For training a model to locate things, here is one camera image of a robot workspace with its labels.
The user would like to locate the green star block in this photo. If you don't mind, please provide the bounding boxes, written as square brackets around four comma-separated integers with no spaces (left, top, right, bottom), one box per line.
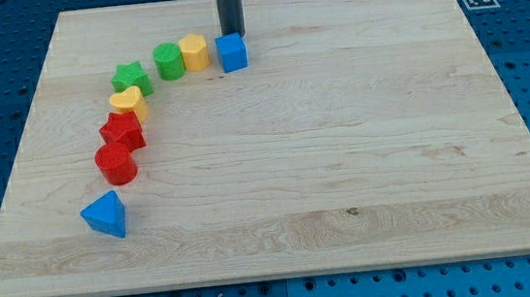
[111,61,154,96]

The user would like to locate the blue cube block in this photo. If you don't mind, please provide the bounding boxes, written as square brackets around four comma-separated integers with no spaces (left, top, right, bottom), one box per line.
[215,32,248,73]

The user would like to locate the yellow heart block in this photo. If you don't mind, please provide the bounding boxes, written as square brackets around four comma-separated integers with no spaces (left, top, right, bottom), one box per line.
[109,85,149,123]

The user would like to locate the yellow hexagon block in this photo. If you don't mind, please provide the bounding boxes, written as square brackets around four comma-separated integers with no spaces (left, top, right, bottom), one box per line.
[178,34,210,72]

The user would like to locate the green cylinder block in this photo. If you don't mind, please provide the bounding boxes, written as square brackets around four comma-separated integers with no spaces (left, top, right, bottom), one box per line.
[152,43,185,81]

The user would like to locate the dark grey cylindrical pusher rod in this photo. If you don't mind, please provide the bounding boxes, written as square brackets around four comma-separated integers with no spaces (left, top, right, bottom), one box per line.
[215,0,246,37]

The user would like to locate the red cylinder block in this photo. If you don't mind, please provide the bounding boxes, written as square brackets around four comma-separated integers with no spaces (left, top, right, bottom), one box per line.
[94,142,138,186]

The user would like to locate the light wooden board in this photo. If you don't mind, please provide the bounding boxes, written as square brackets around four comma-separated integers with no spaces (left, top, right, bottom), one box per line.
[0,0,530,297]

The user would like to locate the red star block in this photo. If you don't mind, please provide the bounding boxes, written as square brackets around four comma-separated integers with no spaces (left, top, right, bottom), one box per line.
[98,112,147,151]

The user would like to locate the blue triangle block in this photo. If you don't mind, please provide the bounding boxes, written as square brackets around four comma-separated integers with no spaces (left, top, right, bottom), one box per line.
[80,190,127,239]

